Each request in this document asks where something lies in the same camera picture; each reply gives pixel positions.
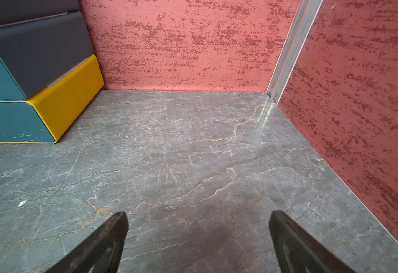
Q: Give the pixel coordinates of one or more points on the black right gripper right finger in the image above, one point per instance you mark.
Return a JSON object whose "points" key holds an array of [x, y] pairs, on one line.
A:
{"points": [[297, 251]]}

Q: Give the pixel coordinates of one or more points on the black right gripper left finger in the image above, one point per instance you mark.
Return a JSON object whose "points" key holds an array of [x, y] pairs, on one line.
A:
{"points": [[100, 252]]}

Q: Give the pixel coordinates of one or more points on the teal drawer cabinet yellow trim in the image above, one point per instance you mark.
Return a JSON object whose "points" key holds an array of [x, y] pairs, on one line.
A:
{"points": [[48, 70]]}

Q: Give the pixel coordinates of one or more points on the aluminium corner post right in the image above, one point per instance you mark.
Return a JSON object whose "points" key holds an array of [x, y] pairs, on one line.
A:
{"points": [[301, 25]]}

